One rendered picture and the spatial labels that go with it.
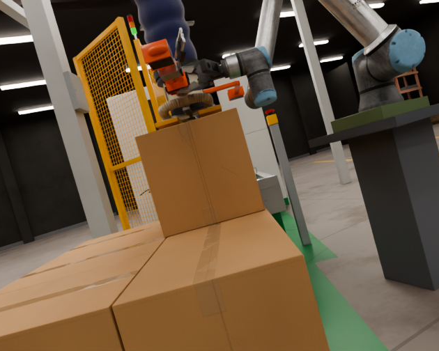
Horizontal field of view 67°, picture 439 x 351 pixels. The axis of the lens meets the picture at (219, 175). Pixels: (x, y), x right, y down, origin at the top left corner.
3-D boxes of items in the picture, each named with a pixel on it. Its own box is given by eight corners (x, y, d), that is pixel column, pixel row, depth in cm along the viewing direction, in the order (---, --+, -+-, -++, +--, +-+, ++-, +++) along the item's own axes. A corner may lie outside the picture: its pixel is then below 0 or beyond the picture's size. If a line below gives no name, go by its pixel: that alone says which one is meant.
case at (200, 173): (185, 212, 186) (166, 144, 184) (254, 193, 184) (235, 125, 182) (164, 237, 126) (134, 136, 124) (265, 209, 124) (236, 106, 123)
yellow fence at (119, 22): (130, 270, 319) (67, 60, 312) (139, 266, 327) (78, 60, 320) (192, 270, 263) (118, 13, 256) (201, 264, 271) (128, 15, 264)
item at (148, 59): (151, 72, 99) (147, 55, 99) (175, 65, 99) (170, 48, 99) (145, 63, 91) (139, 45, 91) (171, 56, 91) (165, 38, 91)
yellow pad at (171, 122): (168, 134, 173) (166, 125, 173) (187, 129, 172) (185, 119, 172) (155, 127, 139) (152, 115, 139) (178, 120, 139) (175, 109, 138)
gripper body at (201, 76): (200, 89, 135) (228, 81, 134) (198, 84, 126) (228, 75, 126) (194, 71, 134) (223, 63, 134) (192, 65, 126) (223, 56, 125)
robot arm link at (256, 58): (273, 65, 124) (266, 40, 124) (242, 74, 124) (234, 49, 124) (270, 72, 134) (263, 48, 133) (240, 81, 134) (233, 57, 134)
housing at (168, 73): (162, 82, 112) (159, 69, 112) (182, 76, 112) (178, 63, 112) (158, 76, 105) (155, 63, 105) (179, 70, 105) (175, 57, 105)
